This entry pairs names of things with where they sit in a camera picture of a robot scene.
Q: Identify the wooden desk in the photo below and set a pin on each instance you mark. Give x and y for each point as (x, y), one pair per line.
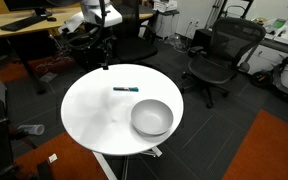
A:
(147, 16)
(34, 18)

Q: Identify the black computer mouse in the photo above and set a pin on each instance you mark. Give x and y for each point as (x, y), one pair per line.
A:
(51, 19)

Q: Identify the teal marker pen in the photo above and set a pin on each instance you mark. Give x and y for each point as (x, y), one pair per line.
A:
(125, 89)

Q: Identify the clear plastic cup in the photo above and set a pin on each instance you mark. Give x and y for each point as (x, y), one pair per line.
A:
(32, 129)

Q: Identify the black electric scooter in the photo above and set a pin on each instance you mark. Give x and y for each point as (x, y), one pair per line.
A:
(277, 78)

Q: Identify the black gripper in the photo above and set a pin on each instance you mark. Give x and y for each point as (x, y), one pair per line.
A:
(105, 40)

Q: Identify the white printer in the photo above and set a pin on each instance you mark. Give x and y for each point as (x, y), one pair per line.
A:
(164, 5)

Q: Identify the white counter cabinet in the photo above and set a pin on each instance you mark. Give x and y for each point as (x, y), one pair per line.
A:
(267, 60)

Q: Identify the black computer tower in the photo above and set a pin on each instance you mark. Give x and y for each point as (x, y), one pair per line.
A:
(202, 38)

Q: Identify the white paper slip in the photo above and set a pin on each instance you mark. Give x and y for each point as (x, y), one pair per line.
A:
(53, 158)

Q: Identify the grey floor plate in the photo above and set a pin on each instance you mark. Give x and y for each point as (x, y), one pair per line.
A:
(48, 77)

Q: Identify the black computer monitor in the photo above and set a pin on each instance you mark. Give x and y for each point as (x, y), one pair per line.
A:
(34, 4)

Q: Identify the green box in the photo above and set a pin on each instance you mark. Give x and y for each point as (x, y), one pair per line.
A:
(279, 23)

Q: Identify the small white cabinet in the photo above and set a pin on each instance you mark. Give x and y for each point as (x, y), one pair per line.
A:
(165, 26)

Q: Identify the grey bowl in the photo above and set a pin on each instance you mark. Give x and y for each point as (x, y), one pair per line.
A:
(152, 116)

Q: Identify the black mesh office chair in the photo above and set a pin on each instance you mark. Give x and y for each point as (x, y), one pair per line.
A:
(210, 68)

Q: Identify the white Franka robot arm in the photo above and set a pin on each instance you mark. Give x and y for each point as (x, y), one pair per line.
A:
(100, 15)

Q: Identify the black keyboard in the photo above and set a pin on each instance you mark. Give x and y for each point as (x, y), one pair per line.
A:
(22, 23)

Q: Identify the white table base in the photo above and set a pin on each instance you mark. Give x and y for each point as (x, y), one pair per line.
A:
(104, 165)

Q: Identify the black upright post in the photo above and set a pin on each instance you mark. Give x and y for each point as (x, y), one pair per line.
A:
(45, 171)

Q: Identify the black padded office chair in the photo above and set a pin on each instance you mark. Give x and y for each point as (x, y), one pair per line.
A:
(134, 50)

